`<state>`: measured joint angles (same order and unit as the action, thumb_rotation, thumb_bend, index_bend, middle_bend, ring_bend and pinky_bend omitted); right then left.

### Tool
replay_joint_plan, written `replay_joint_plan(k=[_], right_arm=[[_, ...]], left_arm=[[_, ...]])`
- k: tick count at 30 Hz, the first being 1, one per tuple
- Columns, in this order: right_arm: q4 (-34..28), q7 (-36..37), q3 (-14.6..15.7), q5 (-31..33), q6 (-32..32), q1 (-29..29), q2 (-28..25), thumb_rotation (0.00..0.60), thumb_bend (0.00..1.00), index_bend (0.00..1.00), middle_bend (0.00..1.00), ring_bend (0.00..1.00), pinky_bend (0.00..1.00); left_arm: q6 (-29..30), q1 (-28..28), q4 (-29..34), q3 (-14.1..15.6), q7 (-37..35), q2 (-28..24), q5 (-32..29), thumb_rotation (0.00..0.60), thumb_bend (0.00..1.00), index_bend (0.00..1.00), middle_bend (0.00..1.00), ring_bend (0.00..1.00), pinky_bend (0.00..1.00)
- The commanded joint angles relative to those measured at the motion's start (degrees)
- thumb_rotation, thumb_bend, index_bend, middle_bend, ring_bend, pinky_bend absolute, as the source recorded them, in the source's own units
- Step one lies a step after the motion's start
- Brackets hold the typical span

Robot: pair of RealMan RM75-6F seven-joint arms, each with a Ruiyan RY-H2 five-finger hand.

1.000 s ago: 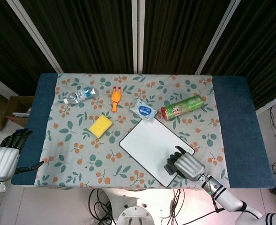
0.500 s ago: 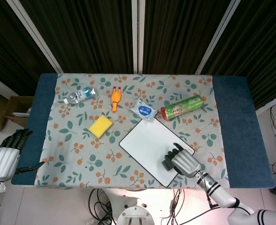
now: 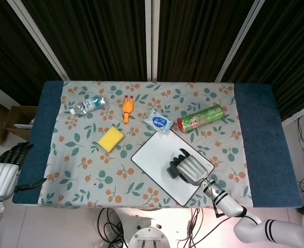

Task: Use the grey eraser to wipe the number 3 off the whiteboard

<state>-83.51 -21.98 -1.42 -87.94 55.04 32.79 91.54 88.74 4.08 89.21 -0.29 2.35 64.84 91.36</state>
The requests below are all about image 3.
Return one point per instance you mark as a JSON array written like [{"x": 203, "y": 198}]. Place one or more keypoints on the open cardboard box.
[{"x": 18, "y": 121}]

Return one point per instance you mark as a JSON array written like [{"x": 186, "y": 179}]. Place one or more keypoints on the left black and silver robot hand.
[{"x": 0, "y": 179}]

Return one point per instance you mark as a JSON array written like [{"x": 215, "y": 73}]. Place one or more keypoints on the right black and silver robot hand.
[{"x": 193, "y": 169}]

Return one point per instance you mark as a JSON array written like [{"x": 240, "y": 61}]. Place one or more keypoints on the yellow sponge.
[{"x": 111, "y": 139}]

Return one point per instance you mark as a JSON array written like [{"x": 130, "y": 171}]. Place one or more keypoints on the crumpled clear water bottle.
[{"x": 88, "y": 105}]

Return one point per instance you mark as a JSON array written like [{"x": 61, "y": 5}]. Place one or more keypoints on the white frame post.
[
  {"x": 239, "y": 38},
  {"x": 151, "y": 38},
  {"x": 38, "y": 38}
]

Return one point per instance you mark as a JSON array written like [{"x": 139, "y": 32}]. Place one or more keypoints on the floral patterned tablecloth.
[{"x": 89, "y": 165}]

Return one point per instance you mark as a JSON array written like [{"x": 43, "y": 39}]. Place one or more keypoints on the blue white wet wipes pack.
[{"x": 158, "y": 121}]

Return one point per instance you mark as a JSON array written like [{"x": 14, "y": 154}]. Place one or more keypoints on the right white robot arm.
[{"x": 229, "y": 204}]

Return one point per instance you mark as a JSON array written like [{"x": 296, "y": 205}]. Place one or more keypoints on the white erasable board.
[{"x": 154, "y": 157}]

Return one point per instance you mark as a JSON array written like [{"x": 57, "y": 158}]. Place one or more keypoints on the green chips can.
[{"x": 200, "y": 118}]

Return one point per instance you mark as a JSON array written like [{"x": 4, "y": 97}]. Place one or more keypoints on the orange rubber chicken toy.
[{"x": 127, "y": 108}]

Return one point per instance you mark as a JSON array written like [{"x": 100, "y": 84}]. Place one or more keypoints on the blue felt table cover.
[{"x": 260, "y": 129}]

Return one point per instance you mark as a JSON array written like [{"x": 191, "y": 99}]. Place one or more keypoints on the white robot torso base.
[{"x": 146, "y": 232}]

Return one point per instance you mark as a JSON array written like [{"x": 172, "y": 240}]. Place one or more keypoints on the dark pleated curtain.
[
  {"x": 9, "y": 51},
  {"x": 198, "y": 33},
  {"x": 286, "y": 51},
  {"x": 95, "y": 38}
]

